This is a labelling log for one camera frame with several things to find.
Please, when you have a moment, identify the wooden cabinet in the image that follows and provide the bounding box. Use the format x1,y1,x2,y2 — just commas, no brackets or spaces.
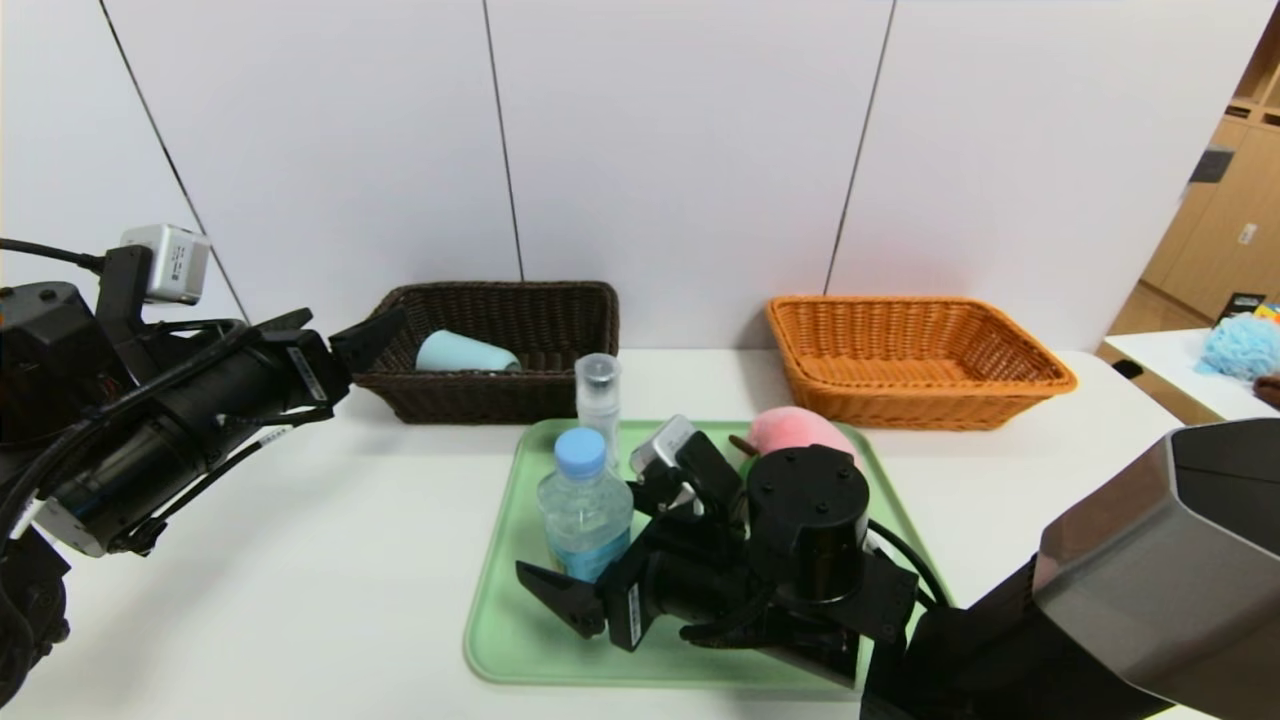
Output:
1105,5,1280,336

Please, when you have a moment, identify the blue-grey plastic cup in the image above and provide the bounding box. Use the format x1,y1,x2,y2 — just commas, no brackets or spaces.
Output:
415,330,522,374

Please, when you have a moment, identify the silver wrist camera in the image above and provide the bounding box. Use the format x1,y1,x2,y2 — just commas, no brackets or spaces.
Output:
630,415,746,521
120,224,212,305

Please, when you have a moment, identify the water bottle with blue label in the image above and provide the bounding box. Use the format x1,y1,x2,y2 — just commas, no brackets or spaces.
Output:
537,427,635,584

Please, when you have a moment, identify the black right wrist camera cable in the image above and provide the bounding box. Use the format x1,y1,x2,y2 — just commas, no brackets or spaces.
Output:
865,518,951,609

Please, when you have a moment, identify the pink plush peach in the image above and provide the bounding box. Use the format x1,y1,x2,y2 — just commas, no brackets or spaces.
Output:
728,406,861,471

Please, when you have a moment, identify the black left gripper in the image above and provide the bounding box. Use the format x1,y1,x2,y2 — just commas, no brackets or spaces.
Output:
160,304,409,455

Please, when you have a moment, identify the black left wrist camera cable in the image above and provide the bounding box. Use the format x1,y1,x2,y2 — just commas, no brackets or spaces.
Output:
0,238,107,274

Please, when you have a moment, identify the light green plastic tray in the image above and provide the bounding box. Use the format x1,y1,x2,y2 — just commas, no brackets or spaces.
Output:
463,418,956,689

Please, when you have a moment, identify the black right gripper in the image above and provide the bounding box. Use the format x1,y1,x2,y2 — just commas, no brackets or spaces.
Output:
515,515,750,653

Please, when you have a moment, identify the dark brown wicker basket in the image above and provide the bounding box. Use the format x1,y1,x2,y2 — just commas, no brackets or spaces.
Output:
352,281,621,425

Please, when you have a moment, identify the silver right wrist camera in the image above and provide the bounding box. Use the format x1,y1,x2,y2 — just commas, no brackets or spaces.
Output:
630,415,746,521

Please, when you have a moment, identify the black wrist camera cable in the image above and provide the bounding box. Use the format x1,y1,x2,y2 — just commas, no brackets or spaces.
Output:
865,518,951,609
0,238,107,274

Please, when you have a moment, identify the orange wicker basket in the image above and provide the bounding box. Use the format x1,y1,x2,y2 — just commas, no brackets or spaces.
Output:
766,295,1079,432

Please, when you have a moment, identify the white side table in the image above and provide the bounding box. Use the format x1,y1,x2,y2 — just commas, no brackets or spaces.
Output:
1097,328,1280,426

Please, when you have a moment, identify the small translucent spray bottle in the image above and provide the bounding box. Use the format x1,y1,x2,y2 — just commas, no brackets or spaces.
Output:
575,353,623,476

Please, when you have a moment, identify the dark grey cabinet sign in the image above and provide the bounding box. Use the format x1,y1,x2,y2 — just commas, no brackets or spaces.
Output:
1188,145,1236,184

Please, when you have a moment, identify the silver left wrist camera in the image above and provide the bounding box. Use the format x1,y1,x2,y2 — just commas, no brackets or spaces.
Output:
120,224,212,305

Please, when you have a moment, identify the light blue bath pouf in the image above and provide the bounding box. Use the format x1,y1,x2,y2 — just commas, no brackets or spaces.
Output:
1197,313,1280,382

